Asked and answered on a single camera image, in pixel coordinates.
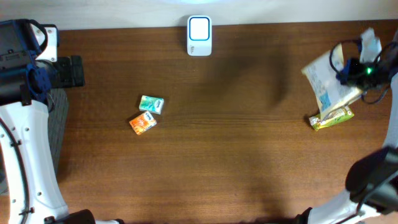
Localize cream snack bag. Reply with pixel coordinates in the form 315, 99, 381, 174
301, 50, 363, 120

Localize green tea carton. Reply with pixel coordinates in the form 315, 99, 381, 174
308, 106, 354, 131

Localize orange Kleenex tissue pack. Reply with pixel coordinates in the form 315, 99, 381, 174
129, 111, 157, 135

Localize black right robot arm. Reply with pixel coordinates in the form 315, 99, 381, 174
293, 28, 397, 224

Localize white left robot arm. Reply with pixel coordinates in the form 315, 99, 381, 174
1, 19, 95, 223

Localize white barcode scanner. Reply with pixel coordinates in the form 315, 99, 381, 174
187, 15, 213, 57

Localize grey plastic basket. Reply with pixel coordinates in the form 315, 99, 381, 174
0, 88, 70, 195

